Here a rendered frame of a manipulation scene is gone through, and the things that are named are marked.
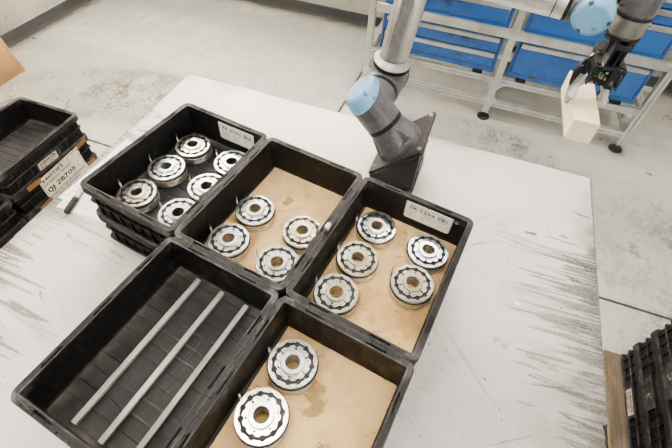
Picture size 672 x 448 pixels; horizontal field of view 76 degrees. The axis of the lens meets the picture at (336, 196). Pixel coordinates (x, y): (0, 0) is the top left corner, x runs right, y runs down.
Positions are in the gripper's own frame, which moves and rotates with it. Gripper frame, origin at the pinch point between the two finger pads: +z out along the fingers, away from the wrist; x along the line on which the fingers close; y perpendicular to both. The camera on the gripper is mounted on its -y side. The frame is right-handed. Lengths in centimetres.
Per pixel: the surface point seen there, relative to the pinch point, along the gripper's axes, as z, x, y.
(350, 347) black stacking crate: 19, -40, 77
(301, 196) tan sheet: 25, -66, 38
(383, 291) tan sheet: 25, -37, 59
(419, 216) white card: 20, -33, 37
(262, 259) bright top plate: 22, -66, 62
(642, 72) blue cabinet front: 55, 65, -137
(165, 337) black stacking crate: 25, -78, 85
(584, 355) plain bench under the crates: 38, 15, 52
